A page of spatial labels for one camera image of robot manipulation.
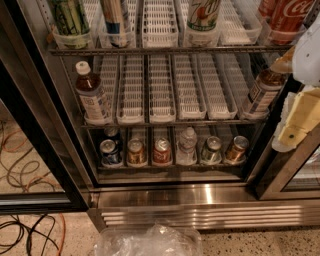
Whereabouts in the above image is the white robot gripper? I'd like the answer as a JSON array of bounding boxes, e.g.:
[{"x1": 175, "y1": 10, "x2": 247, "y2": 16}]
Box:
[{"x1": 270, "y1": 15, "x2": 320, "y2": 153}]

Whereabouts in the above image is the red coca-cola can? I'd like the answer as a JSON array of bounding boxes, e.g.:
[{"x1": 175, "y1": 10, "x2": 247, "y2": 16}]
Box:
[{"x1": 258, "y1": 0, "x2": 315, "y2": 45}]

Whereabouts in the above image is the orange gold soda can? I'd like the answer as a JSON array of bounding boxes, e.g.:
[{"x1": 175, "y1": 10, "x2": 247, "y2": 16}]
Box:
[{"x1": 224, "y1": 135, "x2": 249, "y2": 165}]

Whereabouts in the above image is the right fridge glass door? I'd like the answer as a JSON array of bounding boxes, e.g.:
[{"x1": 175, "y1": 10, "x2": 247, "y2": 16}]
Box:
[{"x1": 256, "y1": 125, "x2": 320, "y2": 200}]

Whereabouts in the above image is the green silver soda can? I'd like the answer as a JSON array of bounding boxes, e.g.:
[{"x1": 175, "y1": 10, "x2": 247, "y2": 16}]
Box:
[{"x1": 201, "y1": 136, "x2": 222, "y2": 165}]

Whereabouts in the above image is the red soda can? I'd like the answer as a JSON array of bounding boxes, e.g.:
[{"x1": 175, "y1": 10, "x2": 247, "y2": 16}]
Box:
[{"x1": 153, "y1": 138, "x2": 171, "y2": 164}]

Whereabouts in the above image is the brown gold soda can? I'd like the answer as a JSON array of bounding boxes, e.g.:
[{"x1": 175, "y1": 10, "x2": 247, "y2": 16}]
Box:
[{"x1": 128, "y1": 138, "x2": 145, "y2": 164}]

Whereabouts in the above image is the blue can behind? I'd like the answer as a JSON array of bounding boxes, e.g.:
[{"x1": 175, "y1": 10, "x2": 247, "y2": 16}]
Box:
[{"x1": 104, "y1": 127, "x2": 121, "y2": 141}]

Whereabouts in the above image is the blue pepsi can front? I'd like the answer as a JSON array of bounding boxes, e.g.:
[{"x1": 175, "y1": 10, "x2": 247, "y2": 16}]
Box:
[{"x1": 100, "y1": 139, "x2": 122, "y2": 166}]

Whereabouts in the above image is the green tall can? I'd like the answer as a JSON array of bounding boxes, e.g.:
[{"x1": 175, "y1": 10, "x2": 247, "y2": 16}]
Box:
[{"x1": 49, "y1": 0, "x2": 90, "y2": 49}]

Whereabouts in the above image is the open fridge glass door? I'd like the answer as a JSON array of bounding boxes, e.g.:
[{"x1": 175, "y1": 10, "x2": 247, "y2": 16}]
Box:
[{"x1": 0, "y1": 0, "x2": 91, "y2": 214}]

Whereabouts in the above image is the right tea bottle white cap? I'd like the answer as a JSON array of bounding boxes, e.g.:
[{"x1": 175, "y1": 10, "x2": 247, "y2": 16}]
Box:
[{"x1": 242, "y1": 68, "x2": 288, "y2": 119}]

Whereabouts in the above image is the tea bottle white cap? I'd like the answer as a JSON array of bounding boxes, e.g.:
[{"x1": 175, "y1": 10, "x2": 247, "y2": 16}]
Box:
[
  {"x1": 242, "y1": 68, "x2": 288, "y2": 119},
  {"x1": 76, "y1": 61, "x2": 111, "y2": 125}
]

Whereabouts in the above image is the clear water bottle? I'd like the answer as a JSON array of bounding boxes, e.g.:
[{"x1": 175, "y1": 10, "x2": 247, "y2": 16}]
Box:
[{"x1": 176, "y1": 127, "x2": 197, "y2": 166}]

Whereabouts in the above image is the left tea bottle white cap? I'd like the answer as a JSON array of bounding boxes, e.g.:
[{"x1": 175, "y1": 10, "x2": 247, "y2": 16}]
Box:
[{"x1": 76, "y1": 61, "x2": 111, "y2": 125}]

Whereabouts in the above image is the clear plastic bin with bag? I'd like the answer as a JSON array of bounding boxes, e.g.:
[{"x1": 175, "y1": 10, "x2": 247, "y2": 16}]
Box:
[{"x1": 94, "y1": 224, "x2": 203, "y2": 256}]

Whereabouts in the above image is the middle wire shelf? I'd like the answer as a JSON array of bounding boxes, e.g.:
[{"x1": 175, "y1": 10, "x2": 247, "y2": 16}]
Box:
[{"x1": 81, "y1": 119, "x2": 266, "y2": 129}]

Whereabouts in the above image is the wire shelf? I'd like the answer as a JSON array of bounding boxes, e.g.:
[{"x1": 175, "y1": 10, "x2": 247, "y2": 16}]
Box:
[
  {"x1": 49, "y1": 45, "x2": 291, "y2": 56},
  {"x1": 81, "y1": 119, "x2": 266, "y2": 129}
]

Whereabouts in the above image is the top wire shelf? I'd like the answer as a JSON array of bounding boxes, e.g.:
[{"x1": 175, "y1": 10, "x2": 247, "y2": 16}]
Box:
[{"x1": 49, "y1": 45, "x2": 291, "y2": 56}]

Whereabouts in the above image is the orange floor cable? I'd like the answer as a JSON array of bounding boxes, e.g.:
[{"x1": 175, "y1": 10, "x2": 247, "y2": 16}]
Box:
[{"x1": 0, "y1": 121, "x2": 66, "y2": 256}]

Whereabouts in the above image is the black floor cable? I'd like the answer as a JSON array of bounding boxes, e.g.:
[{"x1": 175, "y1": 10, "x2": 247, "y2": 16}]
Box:
[{"x1": 0, "y1": 213, "x2": 60, "y2": 256}]

